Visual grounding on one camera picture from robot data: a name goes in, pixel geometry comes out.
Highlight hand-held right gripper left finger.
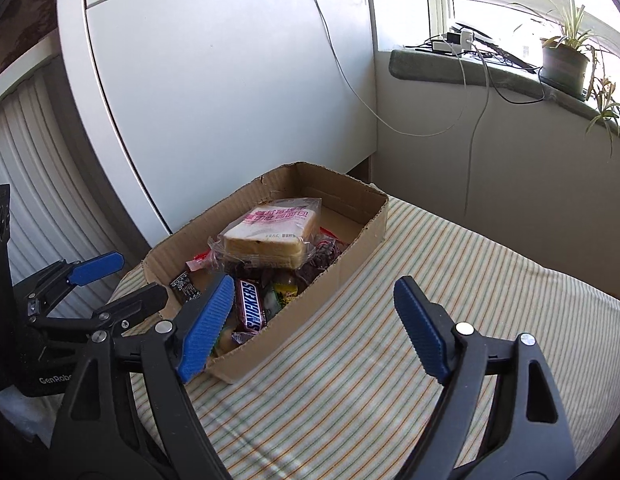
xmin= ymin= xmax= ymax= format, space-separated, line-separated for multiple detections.
xmin=50 ymin=274 xmax=235 ymax=480

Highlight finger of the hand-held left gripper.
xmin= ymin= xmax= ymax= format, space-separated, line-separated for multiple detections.
xmin=27 ymin=252 xmax=125 ymax=318
xmin=29 ymin=282 xmax=169 ymax=345

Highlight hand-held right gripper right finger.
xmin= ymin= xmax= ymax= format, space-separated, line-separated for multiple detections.
xmin=393 ymin=275 xmax=578 ymax=480

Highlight yellow candy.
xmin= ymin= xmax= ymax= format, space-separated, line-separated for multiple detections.
xmin=212 ymin=317 xmax=237 ymax=358

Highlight pink and black snack packet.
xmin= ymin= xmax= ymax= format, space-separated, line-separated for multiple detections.
xmin=170 ymin=250 xmax=213 ymax=305

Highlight brown chocolate bar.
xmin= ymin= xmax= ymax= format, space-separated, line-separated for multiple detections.
xmin=231 ymin=277 xmax=269 ymax=345

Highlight clear bag of dark fruit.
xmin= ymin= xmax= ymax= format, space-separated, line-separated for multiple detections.
xmin=290 ymin=227 xmax=351 ymax=286
xmin=222 ymin=260 xmax=271 ymax=281

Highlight green candy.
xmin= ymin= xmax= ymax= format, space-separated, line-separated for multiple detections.
xmin=261 ymin=287 xmax=281 ymax=317

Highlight yellow green snack packet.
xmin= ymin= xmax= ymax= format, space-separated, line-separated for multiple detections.
xmin=274 ymin=280 xmax=299 ymax=306

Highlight packaged sliced bread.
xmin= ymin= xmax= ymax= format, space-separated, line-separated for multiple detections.
xmin=210 ymin=197 xmax=323 ymax=271

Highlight cardboard box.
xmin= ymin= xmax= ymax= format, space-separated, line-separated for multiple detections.
xmin=141 ymin=161 xmax=389 ymax=385

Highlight white ribbed panel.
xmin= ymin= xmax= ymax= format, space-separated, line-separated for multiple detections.
xmin=0 ymin=67 xmax=155 ymax=306

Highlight white cabinet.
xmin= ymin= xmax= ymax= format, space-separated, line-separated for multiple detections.
xmin=55 ymin=0 xmax=378 ymax=271

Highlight grey stone windowsill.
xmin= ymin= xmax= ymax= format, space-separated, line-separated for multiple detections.
xmin=389 ymin=49 xmax=620 ymax=141

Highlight dark flat device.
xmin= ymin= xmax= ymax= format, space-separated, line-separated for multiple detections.
xmin=450 ymin=22 xmax=538 ymax=71

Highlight potted spider plant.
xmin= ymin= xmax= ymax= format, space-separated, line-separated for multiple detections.
xmin=507 ymin=0 xmax=620 ymax=158

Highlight grey hanging cable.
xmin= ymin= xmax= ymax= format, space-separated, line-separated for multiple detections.
xmin=462 ymin=52 xmax=490 ymax=221

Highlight electronics and cables on sill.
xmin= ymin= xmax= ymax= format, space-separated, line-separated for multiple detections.
xmin=405 ymin=35 xmax=548 ymax=106

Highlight thin white cable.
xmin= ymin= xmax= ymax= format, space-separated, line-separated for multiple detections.
xmin=307 ymin=0 xmax=468 ymax=137

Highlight white window frame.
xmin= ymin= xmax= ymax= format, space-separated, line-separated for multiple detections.
xmin=410 ymin=0 xmax=620 ymax=126

